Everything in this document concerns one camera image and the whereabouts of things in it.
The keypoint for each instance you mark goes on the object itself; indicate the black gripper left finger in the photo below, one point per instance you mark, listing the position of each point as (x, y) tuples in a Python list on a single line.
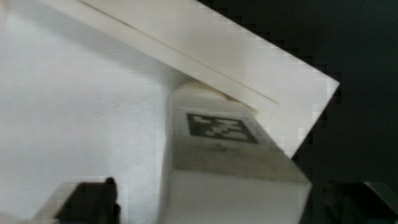
[(91, 207)]

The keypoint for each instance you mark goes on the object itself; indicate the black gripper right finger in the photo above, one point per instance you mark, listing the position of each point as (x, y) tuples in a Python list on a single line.
[(361, 203)]

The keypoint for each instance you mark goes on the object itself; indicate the white leg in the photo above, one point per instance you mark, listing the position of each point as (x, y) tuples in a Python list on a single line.
[(233, 183)]

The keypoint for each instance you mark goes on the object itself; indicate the white square tabletop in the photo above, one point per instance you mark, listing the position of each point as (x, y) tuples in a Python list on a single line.
[(96, 57)]

